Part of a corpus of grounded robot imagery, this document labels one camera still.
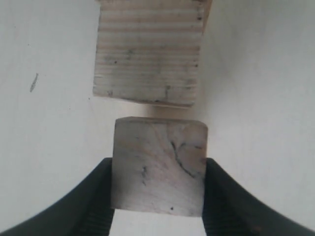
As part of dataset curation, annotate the third largest wooden cube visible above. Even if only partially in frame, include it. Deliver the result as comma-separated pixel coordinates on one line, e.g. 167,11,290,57
93,0,212,108

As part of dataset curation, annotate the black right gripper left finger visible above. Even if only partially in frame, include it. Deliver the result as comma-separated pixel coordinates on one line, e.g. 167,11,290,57
1,158,114,236

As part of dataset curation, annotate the smallest wooden cube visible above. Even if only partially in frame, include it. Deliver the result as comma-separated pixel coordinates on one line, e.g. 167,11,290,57
111,117,208,217

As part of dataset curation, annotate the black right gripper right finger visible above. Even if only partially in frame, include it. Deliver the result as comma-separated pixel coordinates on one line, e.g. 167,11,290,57
202,158,315,236

